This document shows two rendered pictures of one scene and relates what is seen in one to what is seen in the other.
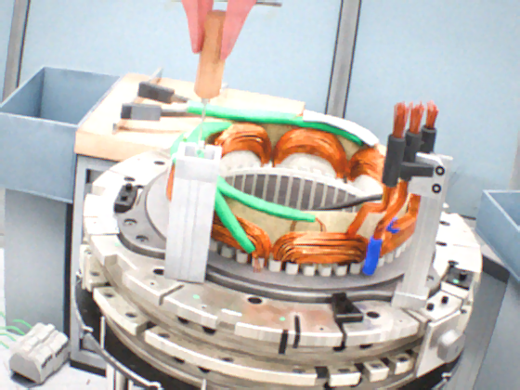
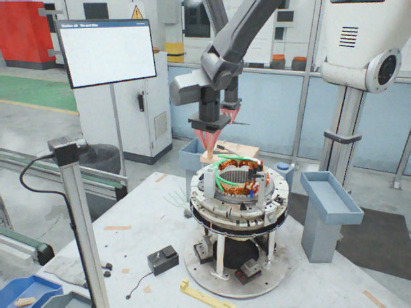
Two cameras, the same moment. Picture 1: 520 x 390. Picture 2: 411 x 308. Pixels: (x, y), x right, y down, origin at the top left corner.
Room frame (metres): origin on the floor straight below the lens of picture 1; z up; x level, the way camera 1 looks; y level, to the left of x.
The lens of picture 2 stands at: (0.00, -0.19, 1.61)
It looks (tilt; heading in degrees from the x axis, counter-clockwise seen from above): 26 degrees down; 19
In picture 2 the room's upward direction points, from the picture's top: straight up
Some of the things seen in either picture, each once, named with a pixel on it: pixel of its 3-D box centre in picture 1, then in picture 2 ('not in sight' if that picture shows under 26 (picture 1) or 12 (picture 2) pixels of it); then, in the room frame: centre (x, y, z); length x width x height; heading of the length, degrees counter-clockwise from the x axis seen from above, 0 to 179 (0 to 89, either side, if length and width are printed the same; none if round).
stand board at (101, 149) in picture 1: (192, 124); (230, 154); (1.08, 0.08, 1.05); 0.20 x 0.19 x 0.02; 84
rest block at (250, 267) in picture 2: not in sight; (250, 267); (0.71, -0.10, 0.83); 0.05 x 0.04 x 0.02; 143
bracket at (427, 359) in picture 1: (432, 337); (268, 215); (0.69, -0.14, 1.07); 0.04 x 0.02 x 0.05; 137
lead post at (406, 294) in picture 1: (425, 231); (262, 189); (0.70, -0.12, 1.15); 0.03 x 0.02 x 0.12; 81
